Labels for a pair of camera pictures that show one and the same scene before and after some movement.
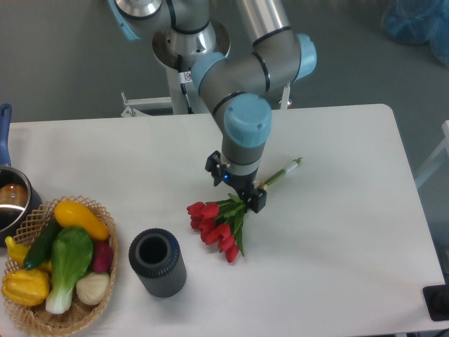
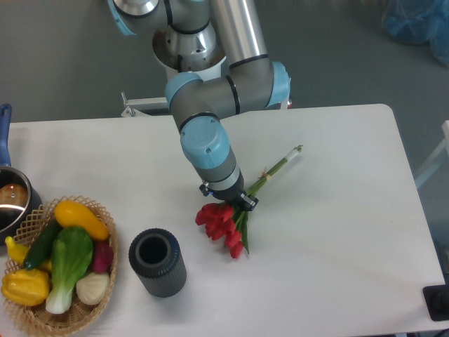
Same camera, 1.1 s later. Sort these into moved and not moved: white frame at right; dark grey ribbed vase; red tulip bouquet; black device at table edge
Moved: red tulip bouquet
Not moved: dark grey ribbed vase; white frame at right; black device at table edge
